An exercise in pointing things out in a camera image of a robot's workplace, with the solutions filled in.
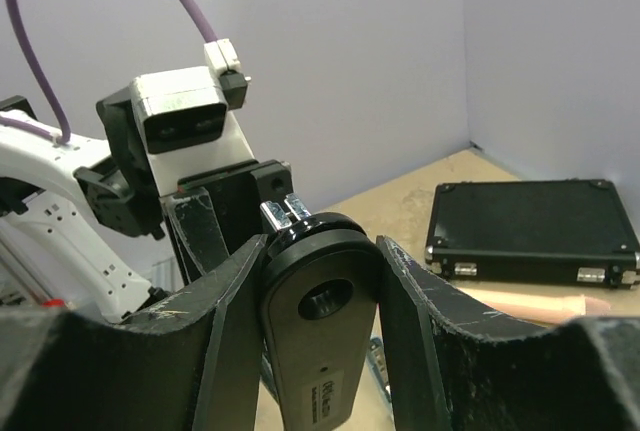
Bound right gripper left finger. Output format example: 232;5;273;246
1;236;265;430

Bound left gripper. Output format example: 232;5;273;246
160;160;292;286

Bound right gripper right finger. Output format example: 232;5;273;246
376;236;639;430

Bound blue white stapler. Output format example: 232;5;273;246
367;336;392;403

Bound black stapler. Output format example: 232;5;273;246
260;193;384;430

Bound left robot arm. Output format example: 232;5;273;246
1;92;293;323

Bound pink cylindrical tube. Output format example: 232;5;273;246
459;288;611;325

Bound black hard case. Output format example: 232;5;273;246
424;179;639;289

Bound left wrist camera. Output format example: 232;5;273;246
128;65;256;197

